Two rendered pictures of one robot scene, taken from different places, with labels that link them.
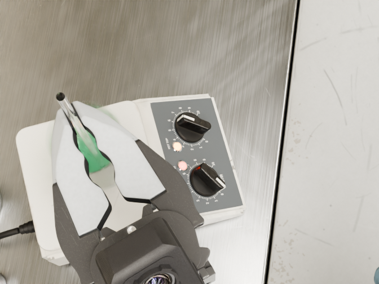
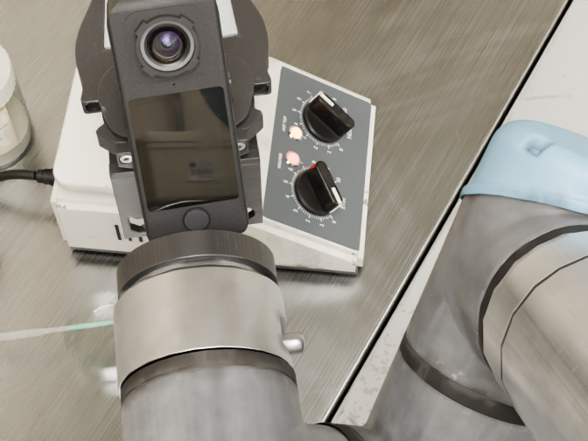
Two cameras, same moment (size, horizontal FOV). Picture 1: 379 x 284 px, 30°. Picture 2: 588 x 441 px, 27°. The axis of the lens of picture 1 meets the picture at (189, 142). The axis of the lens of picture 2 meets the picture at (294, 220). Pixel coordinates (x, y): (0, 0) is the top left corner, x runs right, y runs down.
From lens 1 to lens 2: 0.27 m
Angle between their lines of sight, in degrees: 15
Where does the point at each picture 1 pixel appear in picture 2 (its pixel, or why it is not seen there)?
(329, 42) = (571, 102)
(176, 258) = (204, 18)
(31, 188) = (76, 102)
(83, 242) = (106, 55)
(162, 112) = (294, 85)
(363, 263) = not seen: hidden behind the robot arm
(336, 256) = not seen: hidden behind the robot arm
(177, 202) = (247, 51)
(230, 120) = (389, 153)
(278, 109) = (464, 161)
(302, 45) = (530, 94)
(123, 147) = not seen: outside the picture
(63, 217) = (94, 21)
